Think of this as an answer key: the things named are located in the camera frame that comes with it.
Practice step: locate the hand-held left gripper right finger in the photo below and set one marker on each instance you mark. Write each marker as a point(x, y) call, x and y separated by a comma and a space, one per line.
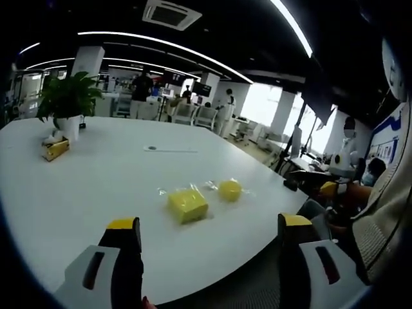
point(322, 273)

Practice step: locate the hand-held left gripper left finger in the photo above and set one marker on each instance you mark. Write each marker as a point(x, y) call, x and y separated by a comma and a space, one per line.
point(96, 277)

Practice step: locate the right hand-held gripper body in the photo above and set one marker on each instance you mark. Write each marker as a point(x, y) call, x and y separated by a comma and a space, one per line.
point(341, 162)

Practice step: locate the round yellow silicone block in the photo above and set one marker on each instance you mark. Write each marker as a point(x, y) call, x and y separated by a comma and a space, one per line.
point(230, 190)

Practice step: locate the square yellow silicone block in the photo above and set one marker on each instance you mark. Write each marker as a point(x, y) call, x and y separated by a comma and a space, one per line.
point(188, 206)

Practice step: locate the person's left hand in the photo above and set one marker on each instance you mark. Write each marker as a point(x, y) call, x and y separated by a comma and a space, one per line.
point(149, 303)

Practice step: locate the grey office chair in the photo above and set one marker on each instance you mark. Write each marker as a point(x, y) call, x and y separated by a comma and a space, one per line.
point(313, 217)

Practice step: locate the small black device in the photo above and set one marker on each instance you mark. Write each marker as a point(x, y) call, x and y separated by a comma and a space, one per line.
point(291, 185)

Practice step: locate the person's beige knit clothing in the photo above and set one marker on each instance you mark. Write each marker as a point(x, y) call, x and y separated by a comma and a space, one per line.
point(383, 209)

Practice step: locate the clear plastic wrapper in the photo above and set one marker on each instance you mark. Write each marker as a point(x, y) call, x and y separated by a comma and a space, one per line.
point(206, 186)

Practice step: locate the yellow tissue box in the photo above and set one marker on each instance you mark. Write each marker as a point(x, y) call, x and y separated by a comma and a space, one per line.
point(56, 148)

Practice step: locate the white office chair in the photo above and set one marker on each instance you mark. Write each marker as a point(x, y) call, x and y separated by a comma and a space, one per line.
point(183, 114)
point(206, 117)

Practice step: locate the dark computer monitor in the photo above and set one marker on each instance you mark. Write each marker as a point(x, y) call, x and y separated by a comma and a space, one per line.
point(201, 89)

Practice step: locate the green potted plant white pot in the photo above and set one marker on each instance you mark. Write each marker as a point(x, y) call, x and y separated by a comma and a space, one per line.
point(69, 96)

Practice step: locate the ceiling air conditioner vent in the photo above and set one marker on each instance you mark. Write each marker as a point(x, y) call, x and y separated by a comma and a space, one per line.
point(172, 13)

